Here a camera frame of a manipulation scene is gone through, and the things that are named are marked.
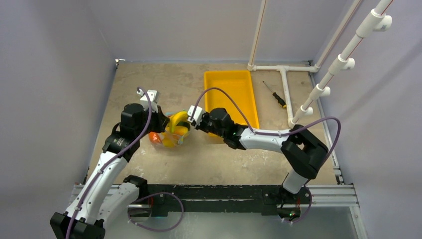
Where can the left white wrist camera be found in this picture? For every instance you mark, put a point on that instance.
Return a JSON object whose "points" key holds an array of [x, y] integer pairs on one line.
{"points": [[149, 99]]}

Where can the yellow banana bunch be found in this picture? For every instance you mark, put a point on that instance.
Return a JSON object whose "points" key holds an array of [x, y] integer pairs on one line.
{"points": [[177, 118]]}

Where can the aluminium frame rail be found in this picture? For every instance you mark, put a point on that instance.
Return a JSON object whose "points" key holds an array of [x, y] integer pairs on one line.
{"points": [[333, 196]]}

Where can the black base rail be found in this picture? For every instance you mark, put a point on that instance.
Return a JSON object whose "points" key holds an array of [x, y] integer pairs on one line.
{"points": [[158, 200]]}

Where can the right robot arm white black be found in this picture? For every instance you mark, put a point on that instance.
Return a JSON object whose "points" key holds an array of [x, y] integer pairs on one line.
{"points": [[303, 150]]}

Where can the yellow round fruit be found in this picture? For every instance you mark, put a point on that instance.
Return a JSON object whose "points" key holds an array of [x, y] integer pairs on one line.
{"points": [[167, 142]]}

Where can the yellow plastic tray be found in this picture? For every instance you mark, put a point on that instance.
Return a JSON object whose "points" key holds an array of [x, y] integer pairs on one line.
{"points": [[238, 85]]}

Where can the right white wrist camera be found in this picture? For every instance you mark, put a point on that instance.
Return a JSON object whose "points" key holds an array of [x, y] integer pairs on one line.
{"points": [[195, 115]]}

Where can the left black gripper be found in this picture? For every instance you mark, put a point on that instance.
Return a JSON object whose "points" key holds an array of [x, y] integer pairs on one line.
{"points": [[161, 120]]}

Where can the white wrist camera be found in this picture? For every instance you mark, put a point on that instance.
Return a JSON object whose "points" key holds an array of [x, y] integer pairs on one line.
{"points": [[195, 115], [149, 99]]}

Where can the clear zip top bag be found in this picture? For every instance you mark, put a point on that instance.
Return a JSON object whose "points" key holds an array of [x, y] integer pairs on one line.
{"points": [[176, 138]]}

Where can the white pvc pipe frame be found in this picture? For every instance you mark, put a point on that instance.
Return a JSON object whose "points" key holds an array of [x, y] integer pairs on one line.
{"points": [[375, 21]]}

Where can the orange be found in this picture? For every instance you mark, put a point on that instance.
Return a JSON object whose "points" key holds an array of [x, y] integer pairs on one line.
{"points": [[155, 138]]}

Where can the black handled screwdriver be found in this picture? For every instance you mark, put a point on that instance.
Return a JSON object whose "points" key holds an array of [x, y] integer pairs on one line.
{"points": [[279, 100]]}

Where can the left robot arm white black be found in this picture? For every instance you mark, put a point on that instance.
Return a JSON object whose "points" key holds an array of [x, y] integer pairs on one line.
{"points": [[89, 214]]}

